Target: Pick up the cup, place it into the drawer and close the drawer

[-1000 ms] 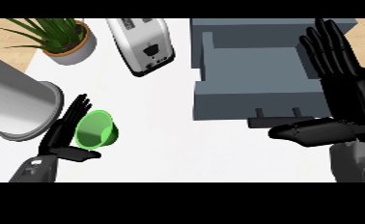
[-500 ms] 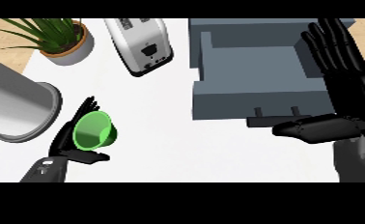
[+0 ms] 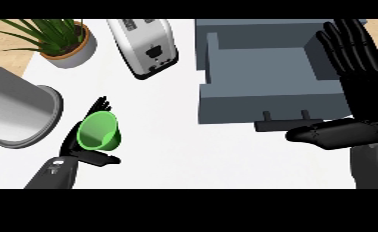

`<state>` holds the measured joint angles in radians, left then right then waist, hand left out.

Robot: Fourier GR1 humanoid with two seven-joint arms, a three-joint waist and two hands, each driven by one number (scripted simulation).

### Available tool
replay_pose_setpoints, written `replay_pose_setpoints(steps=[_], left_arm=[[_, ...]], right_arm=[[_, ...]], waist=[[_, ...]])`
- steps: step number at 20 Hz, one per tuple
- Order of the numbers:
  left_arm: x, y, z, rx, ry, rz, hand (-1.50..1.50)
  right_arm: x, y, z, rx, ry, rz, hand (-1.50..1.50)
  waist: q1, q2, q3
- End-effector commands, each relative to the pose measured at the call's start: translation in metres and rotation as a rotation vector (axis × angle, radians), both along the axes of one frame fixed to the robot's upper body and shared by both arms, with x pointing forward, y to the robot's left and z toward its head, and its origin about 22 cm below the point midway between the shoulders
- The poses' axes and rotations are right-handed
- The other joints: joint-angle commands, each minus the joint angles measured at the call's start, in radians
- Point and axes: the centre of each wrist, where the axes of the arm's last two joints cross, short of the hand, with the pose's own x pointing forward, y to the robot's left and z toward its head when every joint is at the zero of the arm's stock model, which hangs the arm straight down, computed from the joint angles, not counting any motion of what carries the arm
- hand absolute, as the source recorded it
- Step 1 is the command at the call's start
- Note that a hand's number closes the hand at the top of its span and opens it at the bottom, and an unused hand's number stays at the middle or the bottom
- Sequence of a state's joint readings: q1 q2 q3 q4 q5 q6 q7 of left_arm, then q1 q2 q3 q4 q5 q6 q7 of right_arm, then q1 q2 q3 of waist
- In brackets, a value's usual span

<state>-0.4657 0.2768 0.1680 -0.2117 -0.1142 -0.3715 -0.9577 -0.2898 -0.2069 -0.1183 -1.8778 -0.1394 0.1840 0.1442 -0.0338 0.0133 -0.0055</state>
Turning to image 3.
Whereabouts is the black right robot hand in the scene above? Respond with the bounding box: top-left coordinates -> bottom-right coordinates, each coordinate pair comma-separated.
284,18 -> 378,151

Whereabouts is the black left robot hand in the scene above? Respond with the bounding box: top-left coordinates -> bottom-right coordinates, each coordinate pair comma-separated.
58,96 -> 123,168

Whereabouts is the green cup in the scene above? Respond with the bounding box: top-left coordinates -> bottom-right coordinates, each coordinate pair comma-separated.
77,110 -> 123,151

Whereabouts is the grey open drawer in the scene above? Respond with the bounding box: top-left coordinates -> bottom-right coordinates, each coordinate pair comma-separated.
197,32 -> 353,125

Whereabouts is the grey metal pot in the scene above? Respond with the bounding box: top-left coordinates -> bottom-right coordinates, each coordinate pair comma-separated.
0,67 -> 65,150

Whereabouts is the grey cabinet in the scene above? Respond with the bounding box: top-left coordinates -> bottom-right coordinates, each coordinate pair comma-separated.
195,18 -> 369,71

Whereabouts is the silver toaster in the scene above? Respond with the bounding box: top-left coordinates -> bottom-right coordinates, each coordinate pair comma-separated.
107,18 -> 180,81

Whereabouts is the potted green plant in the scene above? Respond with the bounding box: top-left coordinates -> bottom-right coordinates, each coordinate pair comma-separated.
0,18 -> 99,69

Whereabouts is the black drawer handle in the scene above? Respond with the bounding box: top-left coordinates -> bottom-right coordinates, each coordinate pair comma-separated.
253,109 -> 325,133

